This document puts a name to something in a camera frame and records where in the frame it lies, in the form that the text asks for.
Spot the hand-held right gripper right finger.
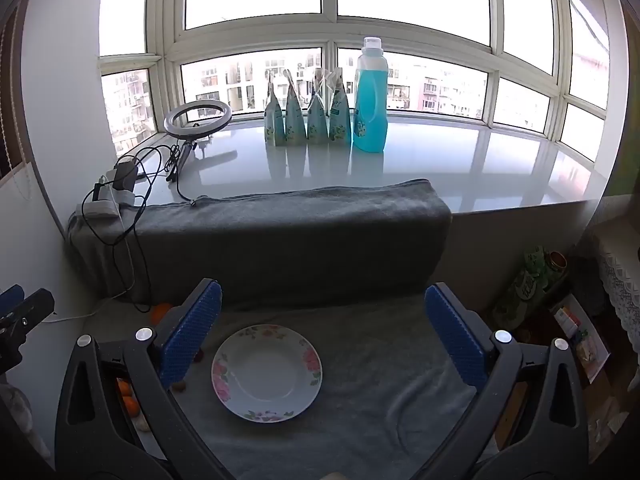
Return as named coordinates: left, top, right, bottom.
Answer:
left=415, top=282, right=586, bottom=480

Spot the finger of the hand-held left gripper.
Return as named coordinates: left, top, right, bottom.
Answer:
left=0, top=284, right=55, bottom=376

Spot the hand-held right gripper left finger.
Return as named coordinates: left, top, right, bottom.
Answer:
left=55, top=278, right=236, bottom=480

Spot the floral white plate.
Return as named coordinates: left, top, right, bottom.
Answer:
left=211, top=324, right=323, bottom=423

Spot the green and white bag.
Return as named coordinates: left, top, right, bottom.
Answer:
left=492, top=270, right=538, bottom=331

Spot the light grey towel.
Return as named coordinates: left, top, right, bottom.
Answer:
left=82, top=294, right=501, bottom=480

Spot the green snack packet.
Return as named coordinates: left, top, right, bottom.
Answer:
left=522, top=247, right=546, bottom=281

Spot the white power strip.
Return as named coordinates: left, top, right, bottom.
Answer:
left=81, top=182, right=136, bottom=220

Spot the white and orange box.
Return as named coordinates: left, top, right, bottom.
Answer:
left=552, top=294, right=612, bottom=386

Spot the dark grey towel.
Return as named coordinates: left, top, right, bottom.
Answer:
left=65, top=178, right=453, bottom=311

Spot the black charger adapter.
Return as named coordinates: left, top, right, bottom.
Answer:
left=114, top=157, right=141, bottom=192

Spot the white lace cloth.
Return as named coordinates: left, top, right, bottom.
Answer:
left=597, top=250, right=640, bottom=356

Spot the teal refill pouch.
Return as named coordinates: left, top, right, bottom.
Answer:
left=264, top=70, right=287, bottom=148
left=327, top=67, right=353, bottom=145
left=306, top=70, right=330, bottom=145
left=284, top=69, right=307, bottom=146

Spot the blue detergent bottle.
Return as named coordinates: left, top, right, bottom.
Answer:
left=352, top=36, right=390, bottom=153

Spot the white cable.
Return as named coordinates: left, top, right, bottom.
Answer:
left=50, top=210, right=138, bottom=323

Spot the black cable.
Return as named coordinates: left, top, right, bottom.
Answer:
left=92, top=142, right=198, bottom=247

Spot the ring light with stand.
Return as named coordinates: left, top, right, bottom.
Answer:
left=164, top=100, right=238, bottom=182

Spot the white window frame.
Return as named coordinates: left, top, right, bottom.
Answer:
left=97, top=0, right=626, bottom=161

